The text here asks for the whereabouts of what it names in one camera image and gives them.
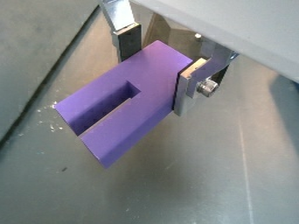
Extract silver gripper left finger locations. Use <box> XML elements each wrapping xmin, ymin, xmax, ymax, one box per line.
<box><xmin>99</xmin><ymin>0</ymin><xmax>142</xmax><ymax>61</ymax></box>

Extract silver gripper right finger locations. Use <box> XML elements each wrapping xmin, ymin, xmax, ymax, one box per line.
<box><xmin>173</xmin><ymin>40</ymin><xmax>239</xmax><ymax>116</ymax></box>

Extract purple double-square slotted block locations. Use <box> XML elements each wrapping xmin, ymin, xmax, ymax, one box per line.
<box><xmin>55</xmin><ymin>41</ymin><xmax>191</xmax><ymax>167</ymax></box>

